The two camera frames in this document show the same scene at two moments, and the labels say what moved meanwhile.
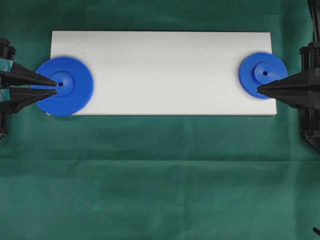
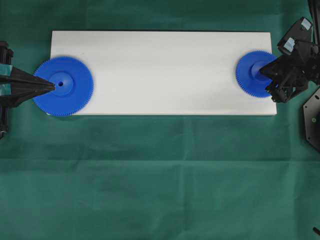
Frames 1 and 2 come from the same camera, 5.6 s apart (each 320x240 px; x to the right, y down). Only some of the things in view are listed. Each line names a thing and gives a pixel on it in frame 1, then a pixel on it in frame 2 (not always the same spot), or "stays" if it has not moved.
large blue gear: [75, 85] stays
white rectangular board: [165, 73] stays
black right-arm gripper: [299, 90] -> [301, 52]
